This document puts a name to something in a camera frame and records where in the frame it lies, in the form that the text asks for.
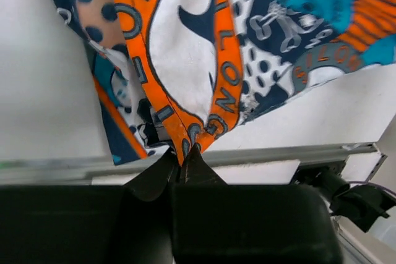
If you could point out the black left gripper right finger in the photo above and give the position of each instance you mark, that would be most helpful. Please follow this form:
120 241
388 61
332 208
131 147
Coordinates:
214 222

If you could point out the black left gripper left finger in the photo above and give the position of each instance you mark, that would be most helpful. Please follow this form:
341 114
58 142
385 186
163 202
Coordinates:
89 223

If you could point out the colourful patterned shorts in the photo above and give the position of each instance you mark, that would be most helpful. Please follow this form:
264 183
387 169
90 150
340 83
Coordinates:
182 73

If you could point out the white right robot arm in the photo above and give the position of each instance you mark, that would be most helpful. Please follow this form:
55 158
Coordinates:
362 204

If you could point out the aluminium table frame rail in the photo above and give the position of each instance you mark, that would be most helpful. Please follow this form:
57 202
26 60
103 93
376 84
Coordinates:
358 162

